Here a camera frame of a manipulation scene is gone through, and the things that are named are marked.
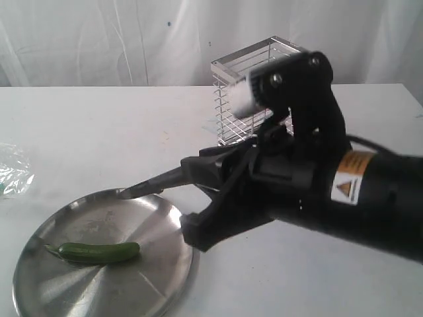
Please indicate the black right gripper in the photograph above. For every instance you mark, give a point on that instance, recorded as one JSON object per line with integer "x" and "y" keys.
{"x": 273, "y": 176}

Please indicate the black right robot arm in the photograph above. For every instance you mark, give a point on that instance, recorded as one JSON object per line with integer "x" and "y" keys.
{"x": 369, "y": 198}

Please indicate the round stainless steel plate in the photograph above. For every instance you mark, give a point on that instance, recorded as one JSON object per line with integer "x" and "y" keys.
{"x": 151, "y": 284}

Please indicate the black handled kitchen knife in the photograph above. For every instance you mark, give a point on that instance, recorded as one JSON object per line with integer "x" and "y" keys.
{"x": 170, "y": 179}

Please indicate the clear plastic bag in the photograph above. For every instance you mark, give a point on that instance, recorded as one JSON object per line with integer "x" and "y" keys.
{"x": 16, "y": 171}

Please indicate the green cucumber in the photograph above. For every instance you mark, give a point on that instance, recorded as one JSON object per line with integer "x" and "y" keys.
{"x": 94, "y": 254}

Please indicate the chrome wire utensil holder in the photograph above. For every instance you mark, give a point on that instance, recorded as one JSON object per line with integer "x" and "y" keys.
{"x": 227, "y": 69}

